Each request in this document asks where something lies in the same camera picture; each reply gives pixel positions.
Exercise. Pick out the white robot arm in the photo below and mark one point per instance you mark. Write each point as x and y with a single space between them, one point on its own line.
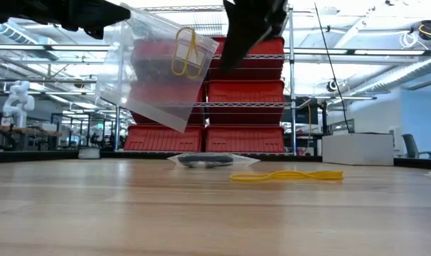
18 96

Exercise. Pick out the clear zip bag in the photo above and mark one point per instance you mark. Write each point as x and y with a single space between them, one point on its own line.
244 160
148 89

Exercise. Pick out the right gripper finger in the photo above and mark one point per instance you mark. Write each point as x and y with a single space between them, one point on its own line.
238 25
269 16

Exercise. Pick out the black workstation frame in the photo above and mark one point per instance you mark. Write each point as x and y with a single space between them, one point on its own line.
94 138

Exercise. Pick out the white box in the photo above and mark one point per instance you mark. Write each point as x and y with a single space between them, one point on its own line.
357 149

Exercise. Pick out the black rubber band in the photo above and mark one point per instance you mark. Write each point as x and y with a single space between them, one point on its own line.
205 158
201 165

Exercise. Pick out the grey office chair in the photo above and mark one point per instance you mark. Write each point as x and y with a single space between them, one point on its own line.
409 145

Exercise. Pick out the white ventilation duct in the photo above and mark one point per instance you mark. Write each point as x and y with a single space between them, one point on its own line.
407 74

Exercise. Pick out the black ceiling camera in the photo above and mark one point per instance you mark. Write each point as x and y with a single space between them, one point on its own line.
331 86

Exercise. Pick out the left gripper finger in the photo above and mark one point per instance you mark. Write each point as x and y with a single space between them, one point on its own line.
94 25
101 10

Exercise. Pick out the white tape roll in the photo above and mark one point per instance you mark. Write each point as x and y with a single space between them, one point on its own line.
89 153

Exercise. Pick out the wooden workbench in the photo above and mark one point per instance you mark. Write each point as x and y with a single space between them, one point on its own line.
23 131

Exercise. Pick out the black monitor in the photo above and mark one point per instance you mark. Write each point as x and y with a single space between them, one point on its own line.
302 113

